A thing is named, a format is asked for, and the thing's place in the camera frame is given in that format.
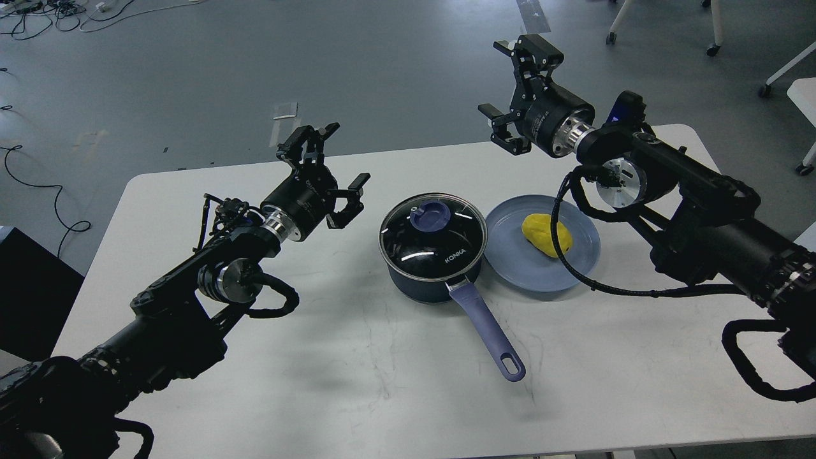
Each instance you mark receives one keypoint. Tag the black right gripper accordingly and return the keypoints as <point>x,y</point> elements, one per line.
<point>545,114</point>

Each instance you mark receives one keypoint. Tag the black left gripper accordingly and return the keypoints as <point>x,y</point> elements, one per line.
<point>308,195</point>

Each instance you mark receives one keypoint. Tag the glass pot lid blue knob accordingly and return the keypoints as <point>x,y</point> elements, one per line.
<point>433,237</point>

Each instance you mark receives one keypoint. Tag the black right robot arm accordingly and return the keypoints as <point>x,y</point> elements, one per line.
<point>700,224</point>

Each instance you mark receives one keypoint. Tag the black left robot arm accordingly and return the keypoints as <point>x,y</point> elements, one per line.
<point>66,407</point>

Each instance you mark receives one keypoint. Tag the blue round plate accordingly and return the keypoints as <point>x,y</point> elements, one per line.
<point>521,251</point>

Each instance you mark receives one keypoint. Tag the white table leg caster right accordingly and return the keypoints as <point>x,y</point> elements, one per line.
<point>766,88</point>

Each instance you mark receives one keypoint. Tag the black box left edge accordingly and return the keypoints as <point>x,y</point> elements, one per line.
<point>37,295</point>

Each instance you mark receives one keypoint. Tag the dark blue saucepan purple handle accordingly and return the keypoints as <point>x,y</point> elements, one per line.
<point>463,291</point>

